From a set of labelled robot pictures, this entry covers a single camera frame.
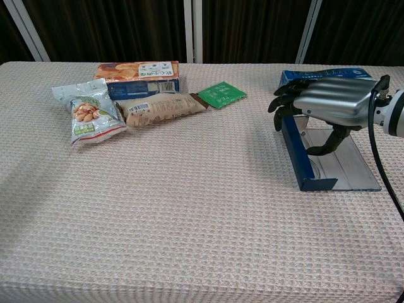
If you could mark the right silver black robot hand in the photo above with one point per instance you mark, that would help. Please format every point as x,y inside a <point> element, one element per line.
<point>334,99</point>

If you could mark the dark blue long box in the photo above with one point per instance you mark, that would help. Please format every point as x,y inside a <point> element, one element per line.
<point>298,154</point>

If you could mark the blue snack packet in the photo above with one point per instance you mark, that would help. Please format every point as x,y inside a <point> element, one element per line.
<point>328,73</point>

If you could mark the orange biscuit box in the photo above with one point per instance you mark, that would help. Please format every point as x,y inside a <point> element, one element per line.
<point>126,73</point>

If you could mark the dark curtain panel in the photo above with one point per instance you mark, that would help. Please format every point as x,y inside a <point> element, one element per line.
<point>363,28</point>
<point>9,41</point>
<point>252,28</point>
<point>110,28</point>

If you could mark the green sachet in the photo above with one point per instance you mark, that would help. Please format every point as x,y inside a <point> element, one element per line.
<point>221,94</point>

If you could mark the brown snack bar wrapper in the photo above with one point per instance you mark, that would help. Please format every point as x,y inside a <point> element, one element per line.
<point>161,109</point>

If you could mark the beige woven tablecloth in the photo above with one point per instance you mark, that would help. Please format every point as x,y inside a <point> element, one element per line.
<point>176,214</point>

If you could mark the silver nut snack bag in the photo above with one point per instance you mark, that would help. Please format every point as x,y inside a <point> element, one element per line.
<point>91,110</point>

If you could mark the white frame post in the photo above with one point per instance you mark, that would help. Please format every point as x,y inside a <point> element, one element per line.
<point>307,34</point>
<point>28,34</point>
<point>188,31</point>
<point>198,31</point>

